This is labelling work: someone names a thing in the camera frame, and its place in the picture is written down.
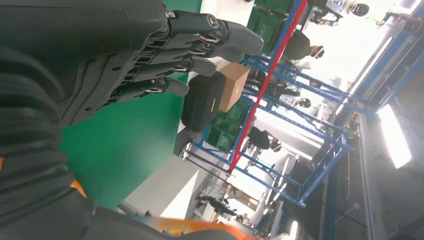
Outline green table mat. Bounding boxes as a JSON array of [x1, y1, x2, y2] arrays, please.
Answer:
[[58, 0, 204, 211]]

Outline black zip case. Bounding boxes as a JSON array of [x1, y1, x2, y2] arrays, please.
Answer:
[[180, 71, 229, 133]]

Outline brown cardboard box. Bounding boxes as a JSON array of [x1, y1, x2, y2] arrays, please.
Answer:
[[216, 62, 251, 114]]

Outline green plastic crate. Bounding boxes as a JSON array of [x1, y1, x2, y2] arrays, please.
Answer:
[[246, 0, 294, 56], [204, 100, 250, 154]]

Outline blue metal rack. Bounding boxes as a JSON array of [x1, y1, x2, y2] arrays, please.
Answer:
[[192, 0, 382, 209]]

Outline person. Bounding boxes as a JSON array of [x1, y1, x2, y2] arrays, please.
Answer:
[[197, 195, 239, 218], [283, 29, 326, 71], [246, 126, 283, 154]]

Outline bright ceiling light panel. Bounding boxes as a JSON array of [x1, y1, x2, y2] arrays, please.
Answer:
[[377, 104, 413, 170]]

